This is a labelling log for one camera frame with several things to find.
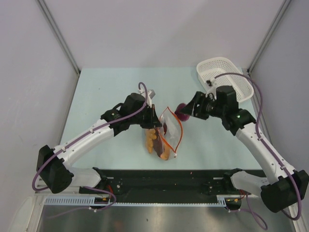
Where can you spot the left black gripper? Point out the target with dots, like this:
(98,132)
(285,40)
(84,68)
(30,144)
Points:
(153,122)

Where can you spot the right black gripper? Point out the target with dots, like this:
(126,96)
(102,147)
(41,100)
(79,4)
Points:
(199,98)

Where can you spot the fake purple onion half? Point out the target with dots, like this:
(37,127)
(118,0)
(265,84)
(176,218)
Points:
(182,117)

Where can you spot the clear orange zip bag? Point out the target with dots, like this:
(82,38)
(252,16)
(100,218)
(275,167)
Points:
(174,133)

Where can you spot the fake orange chicken nuggets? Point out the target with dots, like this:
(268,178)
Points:
(150,136)

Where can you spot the fake dark red fig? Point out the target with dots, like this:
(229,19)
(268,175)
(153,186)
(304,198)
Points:
(165,128)

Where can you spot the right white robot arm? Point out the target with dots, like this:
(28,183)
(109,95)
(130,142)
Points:
(282,185)

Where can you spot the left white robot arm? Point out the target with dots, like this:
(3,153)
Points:
(55,165)

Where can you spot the white perforated plastic basket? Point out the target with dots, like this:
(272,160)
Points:
(226,74)

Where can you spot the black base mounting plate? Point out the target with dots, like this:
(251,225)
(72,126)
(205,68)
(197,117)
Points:
(166,186)

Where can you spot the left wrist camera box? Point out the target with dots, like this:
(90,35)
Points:
(150,94)

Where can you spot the white slotted cable duct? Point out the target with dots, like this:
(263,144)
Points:
(97,201)

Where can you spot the right aluminium frame post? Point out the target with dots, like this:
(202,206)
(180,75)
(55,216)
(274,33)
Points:
(269,34)

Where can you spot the aluminium frame post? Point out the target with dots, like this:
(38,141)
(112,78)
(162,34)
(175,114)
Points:
(269,34)
(46,12)

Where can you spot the left aluminium frame post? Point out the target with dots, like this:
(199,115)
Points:
(46,12)

